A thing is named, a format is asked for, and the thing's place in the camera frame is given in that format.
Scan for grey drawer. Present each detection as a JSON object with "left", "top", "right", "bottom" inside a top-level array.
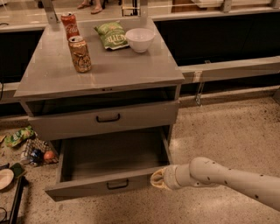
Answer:
[
  {"left": 29, "top": 101, "right": 179, "bottom": 140},
  {"left": 45, "top": 127, "right": 173, "bottom": 201}
]

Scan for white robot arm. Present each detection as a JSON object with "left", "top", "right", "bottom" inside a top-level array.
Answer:
[{"left": 150, "top": 157, "right": 280, "bottom": 211}]

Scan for grey drawer cabinet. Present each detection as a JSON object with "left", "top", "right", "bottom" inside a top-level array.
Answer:
[{"left": 13, "top": 17, "right": 186, "bottom": 141}]

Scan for orange fruit in basket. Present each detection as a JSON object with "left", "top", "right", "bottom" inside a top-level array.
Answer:
[{"left": 44, "top": 150, "right": 55, "bottom": 164}]

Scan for blue can in basket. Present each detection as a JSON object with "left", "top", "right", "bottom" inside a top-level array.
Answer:
[{"left": 30, "top": 149, "right": 44, "bottom": 164}]

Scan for white bowl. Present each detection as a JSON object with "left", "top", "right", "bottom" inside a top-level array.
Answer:
[{"left": 125, "top": 28, "right": 155, "bottom": 53}]

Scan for black stand on floor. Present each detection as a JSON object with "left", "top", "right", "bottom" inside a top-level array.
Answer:
[{"left": 0, "top": 176, "right": 29, "bottom": 224}]

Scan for brown gold soda can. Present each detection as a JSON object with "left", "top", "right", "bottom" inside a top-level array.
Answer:
[{"left": 68, "top": 36, "right": 91, "bottom": 73}]

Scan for green snack bag on floor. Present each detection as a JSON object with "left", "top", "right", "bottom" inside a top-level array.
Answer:
[{"left": 4, "top": 126, "right": 35, "bottom": 147}]

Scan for green sponge on floor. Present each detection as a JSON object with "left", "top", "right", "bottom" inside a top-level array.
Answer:
[{"left": 10, "top": 163, "right": 26, "bottom": 179}]

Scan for green chip bag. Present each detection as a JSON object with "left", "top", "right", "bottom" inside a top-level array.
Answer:
[{"left": 94, "top": 21, "right": 129, "bottom": 50}]

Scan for white plate on floor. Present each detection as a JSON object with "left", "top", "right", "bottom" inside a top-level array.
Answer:
[{"left": 0, "top": 169, "right": 14, "bottom": 190}]

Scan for red cola can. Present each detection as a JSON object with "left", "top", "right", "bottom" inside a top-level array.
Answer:
[{"left": 60, "top": 12, "right": 80, "bottom": 39}]

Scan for person's feet in sandals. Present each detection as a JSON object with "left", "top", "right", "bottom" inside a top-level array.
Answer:
[{"left": 77, "top": 0, "right": 102, "bottom": 15}]

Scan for grey barrier rail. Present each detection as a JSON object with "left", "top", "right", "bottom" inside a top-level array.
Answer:
[{"left": 179, "top": 56, "right": 280, "bottom": 84}]

